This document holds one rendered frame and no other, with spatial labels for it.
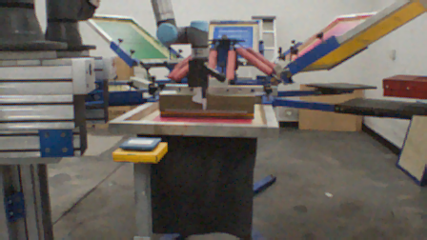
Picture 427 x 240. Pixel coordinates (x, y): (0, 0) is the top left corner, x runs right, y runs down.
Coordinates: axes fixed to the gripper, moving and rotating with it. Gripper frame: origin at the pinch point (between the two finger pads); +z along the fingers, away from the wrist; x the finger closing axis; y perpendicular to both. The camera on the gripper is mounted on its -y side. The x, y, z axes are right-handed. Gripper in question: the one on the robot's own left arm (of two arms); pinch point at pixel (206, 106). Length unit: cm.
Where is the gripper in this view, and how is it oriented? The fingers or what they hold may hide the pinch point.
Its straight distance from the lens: 153.0
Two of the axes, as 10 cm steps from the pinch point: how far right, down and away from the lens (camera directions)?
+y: -9.9, 0.0, 1.2
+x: -1.2, 1.8, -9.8
